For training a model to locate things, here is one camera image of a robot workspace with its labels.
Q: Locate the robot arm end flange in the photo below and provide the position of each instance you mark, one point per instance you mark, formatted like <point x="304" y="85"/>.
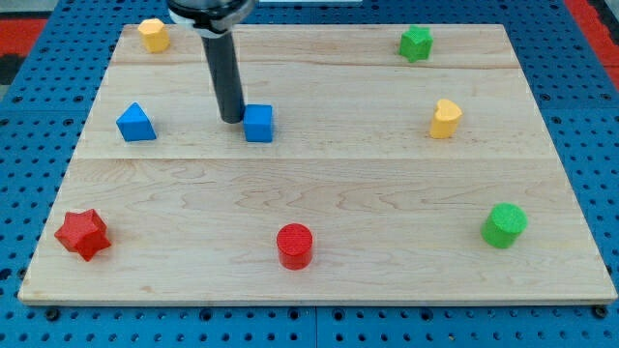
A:
<point x="211" y="19"/>

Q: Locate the yellow heart block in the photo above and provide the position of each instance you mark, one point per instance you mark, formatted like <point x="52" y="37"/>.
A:
<point x="445" y="119"/>

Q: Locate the red cylinder block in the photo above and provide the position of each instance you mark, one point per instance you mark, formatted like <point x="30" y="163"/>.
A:
<point x="295" y="246"/>

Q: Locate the blue cube block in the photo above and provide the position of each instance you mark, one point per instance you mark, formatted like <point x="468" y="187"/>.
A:
<point x="258" y="123"/>

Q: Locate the wooden board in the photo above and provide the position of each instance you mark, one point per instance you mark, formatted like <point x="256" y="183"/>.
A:
<point x="396" y="216"/>

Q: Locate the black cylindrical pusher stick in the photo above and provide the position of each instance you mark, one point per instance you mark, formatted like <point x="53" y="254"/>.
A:
<point x="223" y="66"/>

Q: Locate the green star block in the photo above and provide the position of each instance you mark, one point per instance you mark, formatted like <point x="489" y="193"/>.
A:
<point x="416" y="43"/>

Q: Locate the blue triangle block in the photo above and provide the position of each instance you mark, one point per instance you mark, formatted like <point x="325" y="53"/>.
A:
<point x="134" y="124"/>

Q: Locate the green cylinder block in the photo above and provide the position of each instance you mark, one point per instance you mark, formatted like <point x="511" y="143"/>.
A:
<point x="504" y="224"/>

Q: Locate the yellow hexagon block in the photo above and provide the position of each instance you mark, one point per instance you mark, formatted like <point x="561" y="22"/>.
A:
<point x="153" y="35"/>

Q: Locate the red star block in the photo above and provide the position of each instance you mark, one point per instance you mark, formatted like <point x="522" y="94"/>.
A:
<point x="83" y="233"/>

